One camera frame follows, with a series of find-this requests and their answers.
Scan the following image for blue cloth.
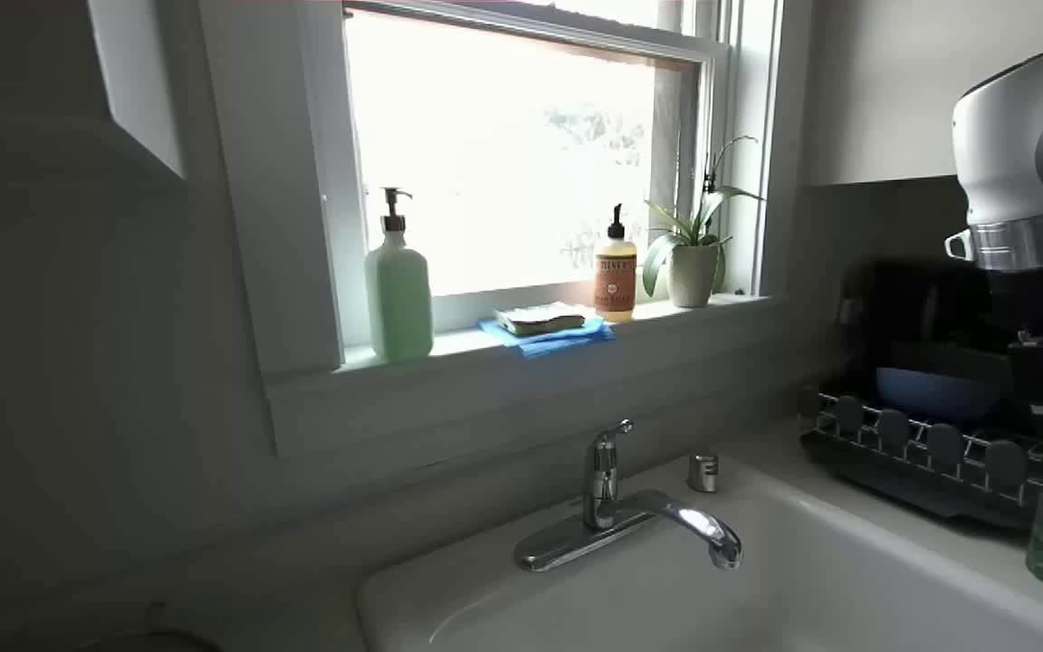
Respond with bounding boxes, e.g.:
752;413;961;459
483;315;614;358

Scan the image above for white framed window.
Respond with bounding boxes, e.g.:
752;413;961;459
201;0;808;455

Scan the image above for beige sponge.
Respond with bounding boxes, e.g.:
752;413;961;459
498;304;586;338

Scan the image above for white kitchen sink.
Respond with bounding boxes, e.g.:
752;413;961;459
360;455;1043;652

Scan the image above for chrome sprayer cap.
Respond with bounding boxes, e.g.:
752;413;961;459
688;452;722;496

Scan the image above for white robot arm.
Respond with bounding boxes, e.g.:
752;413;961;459
945;56;1043;274

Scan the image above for blue bowl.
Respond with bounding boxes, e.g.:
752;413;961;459
873;366;1002;424

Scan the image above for green soap dispenser bottle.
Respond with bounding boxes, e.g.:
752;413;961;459
367;189;435;364

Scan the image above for potted plant in white pot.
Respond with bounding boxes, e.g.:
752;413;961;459
638;179;750;308

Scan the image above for chrome kitchen faucet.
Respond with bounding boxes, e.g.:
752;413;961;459
515;422;741;571

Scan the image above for amber soap dispenser bottle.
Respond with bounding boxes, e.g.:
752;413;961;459
593;208;638;324

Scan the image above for black dish drying rack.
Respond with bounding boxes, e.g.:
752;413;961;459
802;256;1043;536

